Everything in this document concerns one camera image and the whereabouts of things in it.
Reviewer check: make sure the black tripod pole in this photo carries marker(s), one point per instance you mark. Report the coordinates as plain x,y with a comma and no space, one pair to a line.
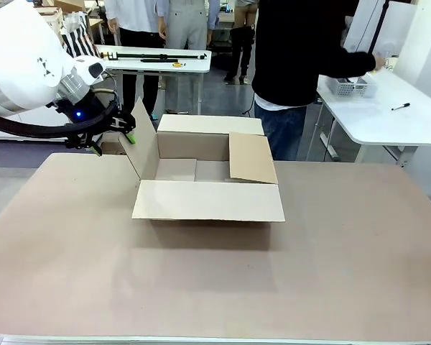
154,56

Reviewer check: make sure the brown cardboard box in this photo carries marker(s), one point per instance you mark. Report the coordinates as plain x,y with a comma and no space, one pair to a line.
208,201

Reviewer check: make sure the person in white shirt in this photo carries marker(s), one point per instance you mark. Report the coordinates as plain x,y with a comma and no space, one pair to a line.
136,43

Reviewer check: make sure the white background table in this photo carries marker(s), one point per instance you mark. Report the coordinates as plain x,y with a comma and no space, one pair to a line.
197,66

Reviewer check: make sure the black light stand pole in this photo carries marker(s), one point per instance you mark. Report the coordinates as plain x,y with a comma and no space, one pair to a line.
380,25

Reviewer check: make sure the white board panel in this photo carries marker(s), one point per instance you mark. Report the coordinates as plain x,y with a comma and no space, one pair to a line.
366,25

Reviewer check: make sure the person in black trousers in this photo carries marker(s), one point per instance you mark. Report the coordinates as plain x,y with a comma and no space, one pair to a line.
242,46

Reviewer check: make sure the yellow tape measure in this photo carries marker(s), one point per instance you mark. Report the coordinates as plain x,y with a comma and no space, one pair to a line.
179,64

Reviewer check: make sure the black marker pen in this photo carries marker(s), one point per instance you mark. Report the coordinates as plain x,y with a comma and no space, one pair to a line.
401,106

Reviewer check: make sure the black white striped bag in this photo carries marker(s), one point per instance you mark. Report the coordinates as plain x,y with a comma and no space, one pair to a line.
80,39

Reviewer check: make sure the person's left hand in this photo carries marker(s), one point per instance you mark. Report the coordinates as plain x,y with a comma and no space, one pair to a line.
379,62

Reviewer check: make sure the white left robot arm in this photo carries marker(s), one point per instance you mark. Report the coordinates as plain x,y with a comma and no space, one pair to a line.
21,64

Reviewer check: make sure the person's left forearm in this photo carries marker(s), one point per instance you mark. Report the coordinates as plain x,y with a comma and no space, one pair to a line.
352,63

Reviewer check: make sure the person in black sweater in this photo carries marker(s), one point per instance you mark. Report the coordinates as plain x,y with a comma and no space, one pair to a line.
291,54

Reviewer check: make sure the person in grey overalls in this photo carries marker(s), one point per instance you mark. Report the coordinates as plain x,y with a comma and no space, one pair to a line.
188,25

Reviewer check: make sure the grey plastic basket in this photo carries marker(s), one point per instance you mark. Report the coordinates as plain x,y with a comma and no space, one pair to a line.
348,88

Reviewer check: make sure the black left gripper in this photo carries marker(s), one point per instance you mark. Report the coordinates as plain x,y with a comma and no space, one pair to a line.
80,118

